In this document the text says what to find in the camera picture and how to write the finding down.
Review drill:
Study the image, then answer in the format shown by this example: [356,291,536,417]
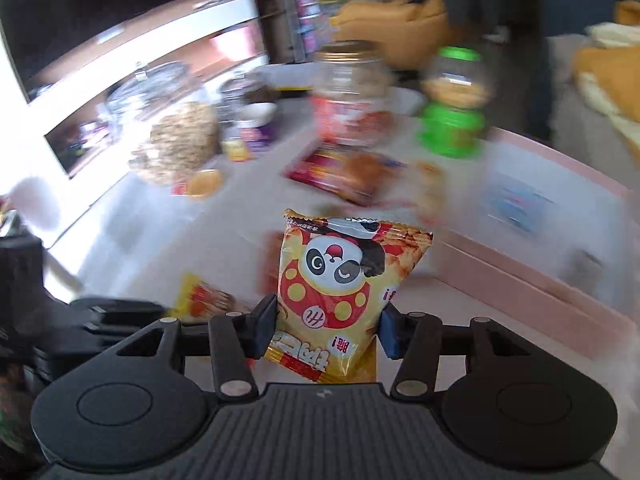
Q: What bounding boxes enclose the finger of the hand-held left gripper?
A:
[70,299,163,314]
[87,311,171,344]

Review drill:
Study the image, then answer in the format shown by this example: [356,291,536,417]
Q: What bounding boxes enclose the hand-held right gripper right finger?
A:
[379,304,528,402]

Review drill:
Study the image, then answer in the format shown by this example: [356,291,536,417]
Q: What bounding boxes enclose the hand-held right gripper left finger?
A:
[115,294,279,403]

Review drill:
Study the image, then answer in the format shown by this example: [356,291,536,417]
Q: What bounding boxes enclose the small yellow red snack packet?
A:
[172,274,253,322]

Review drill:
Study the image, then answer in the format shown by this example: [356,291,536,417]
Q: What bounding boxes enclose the yellow panda snack packet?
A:
[263,209,434,385]

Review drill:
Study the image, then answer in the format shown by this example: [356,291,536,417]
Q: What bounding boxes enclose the pink cardboard box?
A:
[432,127,638,361]

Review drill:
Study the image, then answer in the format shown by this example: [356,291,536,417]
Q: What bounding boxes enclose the dark red snack packet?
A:
[284,150,406,207]

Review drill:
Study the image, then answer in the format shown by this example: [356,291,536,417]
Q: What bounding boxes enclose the white tablecloth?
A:
[50,95,501,386]

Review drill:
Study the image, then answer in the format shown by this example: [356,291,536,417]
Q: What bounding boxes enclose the orange round pastry packet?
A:
[172,169,225,200]

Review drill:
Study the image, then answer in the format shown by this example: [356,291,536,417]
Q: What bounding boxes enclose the large glass jar of peanuts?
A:
[127,60,223,188]

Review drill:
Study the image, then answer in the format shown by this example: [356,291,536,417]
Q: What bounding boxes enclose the small yellow cup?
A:
[220,137,253,162]

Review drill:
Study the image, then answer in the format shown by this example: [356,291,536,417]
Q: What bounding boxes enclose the purple paper cup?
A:
[235,102,279,153]

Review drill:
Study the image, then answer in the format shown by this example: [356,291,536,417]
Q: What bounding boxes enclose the green candy dispenser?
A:
[417,46,490,159]

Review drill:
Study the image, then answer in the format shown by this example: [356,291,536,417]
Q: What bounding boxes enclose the peanut jar with gold lid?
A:
[307,40,398,150]

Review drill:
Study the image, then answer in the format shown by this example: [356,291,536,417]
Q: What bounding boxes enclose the clear glass jar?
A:
[217,72,273,126]

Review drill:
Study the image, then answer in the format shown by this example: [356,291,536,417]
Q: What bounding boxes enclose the grey sofa cover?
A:
[545,35,640,221]

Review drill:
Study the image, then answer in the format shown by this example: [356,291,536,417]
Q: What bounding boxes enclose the white television cabinet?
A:
[27,0,271,181]

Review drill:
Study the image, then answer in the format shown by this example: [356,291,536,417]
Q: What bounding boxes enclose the black television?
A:
[0,0,236,103]

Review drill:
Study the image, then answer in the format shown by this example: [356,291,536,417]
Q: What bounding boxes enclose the colourful toy bottles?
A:
[295,0,347,56]

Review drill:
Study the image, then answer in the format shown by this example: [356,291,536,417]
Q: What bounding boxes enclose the orange blanket pile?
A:
[572,0,640,136]

